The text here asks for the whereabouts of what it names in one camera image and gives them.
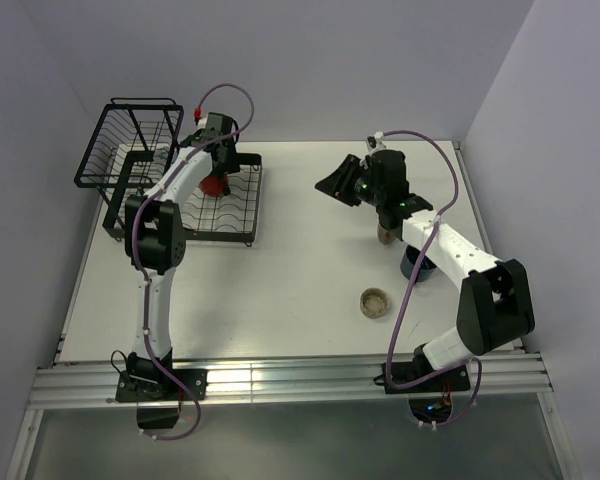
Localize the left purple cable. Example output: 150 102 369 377
129 83 256 441

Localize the aluminium mounting rail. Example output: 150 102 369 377
26 350 553 410

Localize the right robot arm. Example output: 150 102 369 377
315 150 535 390

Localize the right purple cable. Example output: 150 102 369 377
379 128 483 426

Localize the small beige stone bowl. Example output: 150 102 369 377
359 288 391 319

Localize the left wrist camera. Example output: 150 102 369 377
193 107 222 131

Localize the brown ribbed mug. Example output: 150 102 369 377
376 223 402 246

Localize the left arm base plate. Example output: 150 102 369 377
114 369 210 404

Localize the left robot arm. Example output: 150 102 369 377
116 113 239 401

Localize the clear glass tumbler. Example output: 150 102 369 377
153 144 171 165

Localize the red ceramic mug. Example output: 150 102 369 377
199 174 231 198

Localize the dark blue mug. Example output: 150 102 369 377
399 244 437 286

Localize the purple cable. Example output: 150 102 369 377
379 128 483 426
129 83 256 441

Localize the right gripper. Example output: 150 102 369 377
314 154 385 208

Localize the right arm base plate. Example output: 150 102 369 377
373 361 471 395

